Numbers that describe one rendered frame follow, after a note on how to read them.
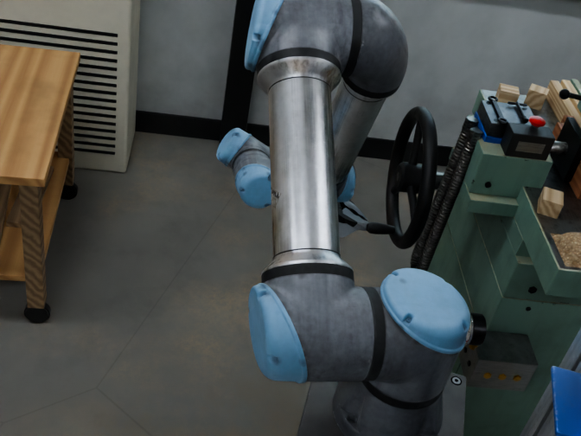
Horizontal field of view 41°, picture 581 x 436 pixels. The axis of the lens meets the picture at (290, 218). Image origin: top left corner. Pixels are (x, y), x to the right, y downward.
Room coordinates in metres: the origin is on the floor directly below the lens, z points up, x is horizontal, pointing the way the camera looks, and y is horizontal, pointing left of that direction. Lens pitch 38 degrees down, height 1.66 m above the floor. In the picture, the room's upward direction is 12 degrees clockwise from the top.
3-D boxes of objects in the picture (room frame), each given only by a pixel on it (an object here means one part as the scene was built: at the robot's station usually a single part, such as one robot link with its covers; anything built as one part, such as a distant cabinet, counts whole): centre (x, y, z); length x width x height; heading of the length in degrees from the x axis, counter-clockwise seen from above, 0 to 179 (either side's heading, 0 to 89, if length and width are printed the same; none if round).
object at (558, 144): (1.30, -0.46, 0.95); 0.09 x 0.07 x 0.09; 8
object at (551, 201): (1.16, -0.45, 0.92); 0.04 x 0.04 x 0.03; 79
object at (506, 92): (1.53, -0.41, 0.92); 0.04 x 0.04 x 0.04; 87
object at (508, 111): (1.28, -0.37, 0.99); 0.13 x 0.11 x 0.06; 8
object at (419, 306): (0.70, -0.18, 0.98); 0.13 x 0.12 x 0.14; 105
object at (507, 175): (1.29, -0.37, 0.91); 0.15 x 0.14 x 0.09; 8
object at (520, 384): (1.08, -0.46, 0.58); 0.12 x 0.08 x 0.08; 98
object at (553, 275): (1.30, -0.46, 0.87); 0.61 x 0.30 x 0.06; 8
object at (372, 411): (0.70, -0.18, 0.87); 0.15 x 0.15 x 0.10
